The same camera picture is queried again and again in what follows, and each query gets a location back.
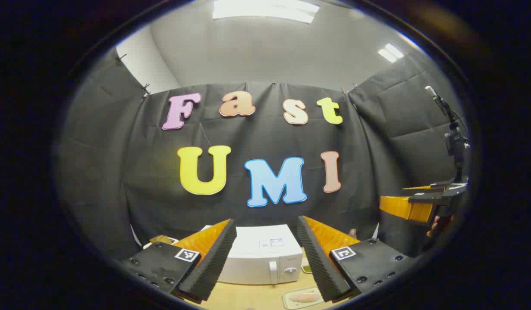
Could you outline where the white toaster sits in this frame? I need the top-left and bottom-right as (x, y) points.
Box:
(143, 236), (180, 250)

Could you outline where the black backdrop cloth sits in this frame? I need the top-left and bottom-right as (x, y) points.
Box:
(55, 47), (470, 259)

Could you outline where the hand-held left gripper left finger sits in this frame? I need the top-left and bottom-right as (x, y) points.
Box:
(121, 219), (237, 304)

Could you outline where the long ceiling light panel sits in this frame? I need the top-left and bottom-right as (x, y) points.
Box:
(213, 0), (320, 24)

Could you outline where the white microwave oven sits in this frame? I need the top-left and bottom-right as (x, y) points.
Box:
(218, 224), (303, 285)

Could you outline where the white rectangular food tray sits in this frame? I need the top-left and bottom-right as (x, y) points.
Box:
(282, 286), (324, 310)

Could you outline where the small ceiling light panel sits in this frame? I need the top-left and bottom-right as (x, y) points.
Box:
(377, 43), (404, 63)

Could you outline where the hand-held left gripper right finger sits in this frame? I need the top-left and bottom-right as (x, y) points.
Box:
(297, 215), (414, 303)

